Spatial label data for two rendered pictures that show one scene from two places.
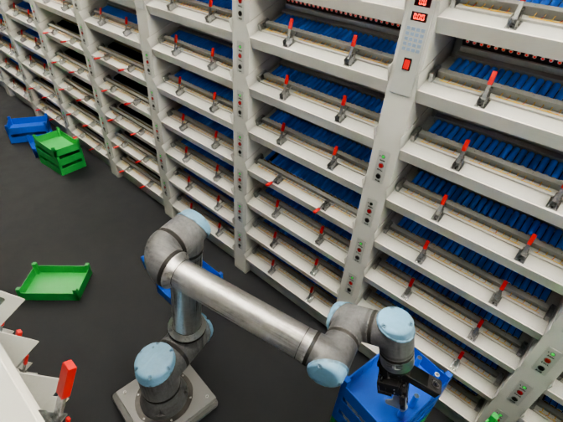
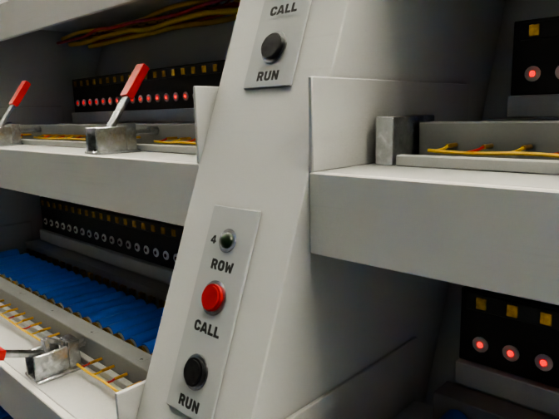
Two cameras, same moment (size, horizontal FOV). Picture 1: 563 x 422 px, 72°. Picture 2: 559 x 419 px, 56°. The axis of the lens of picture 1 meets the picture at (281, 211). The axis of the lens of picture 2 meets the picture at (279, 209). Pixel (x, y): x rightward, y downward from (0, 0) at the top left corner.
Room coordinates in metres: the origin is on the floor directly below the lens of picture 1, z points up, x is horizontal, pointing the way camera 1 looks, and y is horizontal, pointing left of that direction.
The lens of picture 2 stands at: (0.86, -0.37, 0.86)
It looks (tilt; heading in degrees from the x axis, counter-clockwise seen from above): 5 degrees up; 4
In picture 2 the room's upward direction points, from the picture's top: 13 degrees clockwise
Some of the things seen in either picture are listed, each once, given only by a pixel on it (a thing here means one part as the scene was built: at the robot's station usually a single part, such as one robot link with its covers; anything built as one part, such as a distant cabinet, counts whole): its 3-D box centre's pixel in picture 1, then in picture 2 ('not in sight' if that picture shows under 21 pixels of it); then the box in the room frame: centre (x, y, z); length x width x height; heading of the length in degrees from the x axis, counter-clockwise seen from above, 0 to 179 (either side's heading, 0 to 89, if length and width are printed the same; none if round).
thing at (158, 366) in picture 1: (158, 369); not in sight; (0.79, 0.42, 0.27); 0.17 x 0.15 x 0.18; 154
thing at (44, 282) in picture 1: (55, 280); not in sight; (1.38, 1.18, 0.04); 0.30 x 0.20 x 0.08; 96
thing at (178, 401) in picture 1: (162, 390); not in sight; (0.79, 0.42, 0.13); 0.19 x 0.19 x 0.10
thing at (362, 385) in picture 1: (395, 383); not in sight; (0.68, -0.41, 0.52); 0.30 x 0.20 x 0.08; 131
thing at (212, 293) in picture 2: not in sight; (215, 298); (1.17, -0.33, 0.83); 0.02 x 0.01 x 0.02; 51
